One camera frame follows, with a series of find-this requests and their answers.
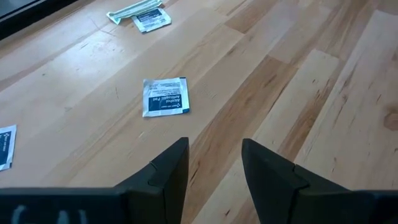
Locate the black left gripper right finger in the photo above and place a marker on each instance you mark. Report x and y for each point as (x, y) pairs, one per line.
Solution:
(280, 193)

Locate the white alcohol pad packet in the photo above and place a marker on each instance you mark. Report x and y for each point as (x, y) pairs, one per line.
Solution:
(151, 20)
(6, 147)
(164, 97)

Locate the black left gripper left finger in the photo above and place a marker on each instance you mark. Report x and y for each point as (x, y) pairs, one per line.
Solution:
(161, 193)

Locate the adhesive bandage strip wrapper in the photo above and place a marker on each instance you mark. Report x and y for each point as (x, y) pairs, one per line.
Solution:
(130, 11)

